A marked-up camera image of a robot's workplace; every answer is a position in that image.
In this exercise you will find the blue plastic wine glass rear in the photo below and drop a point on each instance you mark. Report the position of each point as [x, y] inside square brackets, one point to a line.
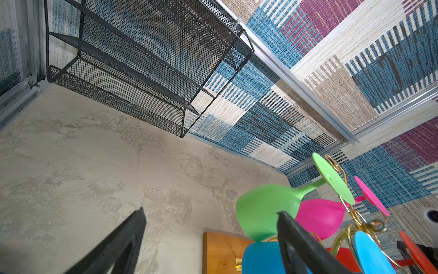
[263, 258]

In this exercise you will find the magenta plastic wine glass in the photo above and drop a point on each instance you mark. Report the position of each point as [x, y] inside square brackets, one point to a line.
[325, 217]

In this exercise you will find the blue plastic wine glass front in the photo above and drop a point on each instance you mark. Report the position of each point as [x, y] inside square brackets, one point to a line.
[370, 257]

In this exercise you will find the wooden rack base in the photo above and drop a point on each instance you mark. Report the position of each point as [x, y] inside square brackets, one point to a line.
[222, 253]

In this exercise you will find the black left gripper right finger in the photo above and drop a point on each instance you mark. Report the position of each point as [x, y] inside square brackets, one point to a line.
[301, 253]

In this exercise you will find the blue plastic wine glass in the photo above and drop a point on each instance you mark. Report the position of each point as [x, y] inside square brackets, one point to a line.
[263, 258]
[370, 257]

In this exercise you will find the red plastic wine glass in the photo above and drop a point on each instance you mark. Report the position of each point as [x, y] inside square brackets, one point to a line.
[417, 258]

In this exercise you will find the green plastic wine glass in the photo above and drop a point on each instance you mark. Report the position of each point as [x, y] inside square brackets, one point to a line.
[257, 209]

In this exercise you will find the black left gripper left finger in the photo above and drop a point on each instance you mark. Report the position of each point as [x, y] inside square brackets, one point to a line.
[118, 253]

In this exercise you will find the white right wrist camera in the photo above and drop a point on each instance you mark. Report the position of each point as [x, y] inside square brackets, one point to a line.
[431, 217]

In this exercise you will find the black mesh shelf rack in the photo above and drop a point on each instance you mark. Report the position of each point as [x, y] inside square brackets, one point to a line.
[162, 62]

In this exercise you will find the gold wire glass rack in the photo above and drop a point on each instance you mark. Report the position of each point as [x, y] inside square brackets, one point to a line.
[371, 228]

